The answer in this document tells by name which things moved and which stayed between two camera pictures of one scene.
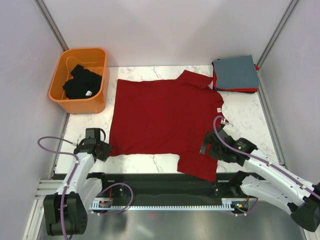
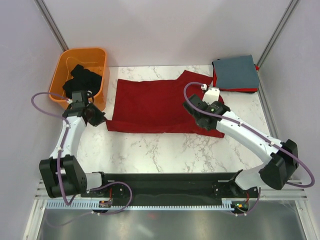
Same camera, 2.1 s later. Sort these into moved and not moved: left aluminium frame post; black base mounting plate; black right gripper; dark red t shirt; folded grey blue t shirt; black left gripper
Moved: black right gripper; black left gripper; dark red t shirt
Not moved: black base mounting plate; folded grey blue t shirt; left aluminium frame post
